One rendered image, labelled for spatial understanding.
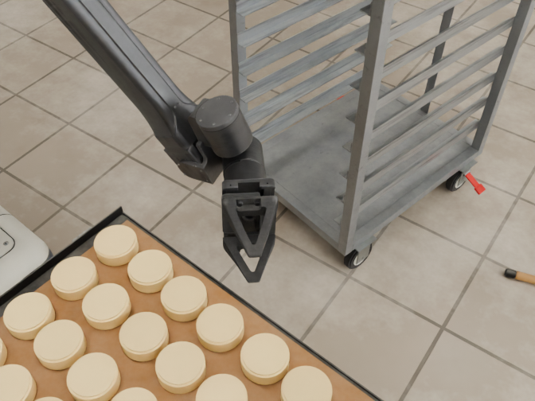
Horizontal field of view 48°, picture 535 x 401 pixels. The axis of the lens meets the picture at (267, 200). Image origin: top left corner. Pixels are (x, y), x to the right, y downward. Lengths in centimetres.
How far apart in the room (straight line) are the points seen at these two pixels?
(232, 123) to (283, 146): 121
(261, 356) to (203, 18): 236
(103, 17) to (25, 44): 212
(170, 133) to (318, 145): 119
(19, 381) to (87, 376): 7
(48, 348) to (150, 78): 35
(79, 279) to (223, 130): 24
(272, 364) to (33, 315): 26
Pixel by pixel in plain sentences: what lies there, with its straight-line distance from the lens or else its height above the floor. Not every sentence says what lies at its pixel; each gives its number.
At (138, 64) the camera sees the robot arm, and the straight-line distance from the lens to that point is 79.
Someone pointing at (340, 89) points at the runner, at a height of 23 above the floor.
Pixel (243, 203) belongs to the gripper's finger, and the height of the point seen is 94.
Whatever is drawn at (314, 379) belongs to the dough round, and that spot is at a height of 92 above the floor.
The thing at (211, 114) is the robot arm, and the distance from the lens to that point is 77.
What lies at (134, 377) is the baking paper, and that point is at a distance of 66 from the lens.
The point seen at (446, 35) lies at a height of 69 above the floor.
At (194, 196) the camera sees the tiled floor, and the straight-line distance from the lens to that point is 202.
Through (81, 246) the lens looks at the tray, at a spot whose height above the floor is 90.
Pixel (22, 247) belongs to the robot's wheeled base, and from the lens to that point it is 164.
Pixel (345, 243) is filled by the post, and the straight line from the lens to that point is 168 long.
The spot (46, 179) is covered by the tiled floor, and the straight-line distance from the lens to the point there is 220.
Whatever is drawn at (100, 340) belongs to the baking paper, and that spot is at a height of 90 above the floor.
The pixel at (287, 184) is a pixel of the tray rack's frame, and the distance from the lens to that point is 184.
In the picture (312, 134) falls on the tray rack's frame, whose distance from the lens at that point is 201.
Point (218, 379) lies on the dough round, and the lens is 62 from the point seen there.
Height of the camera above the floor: 148
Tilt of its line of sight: 48 degrees down
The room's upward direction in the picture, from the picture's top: straight up
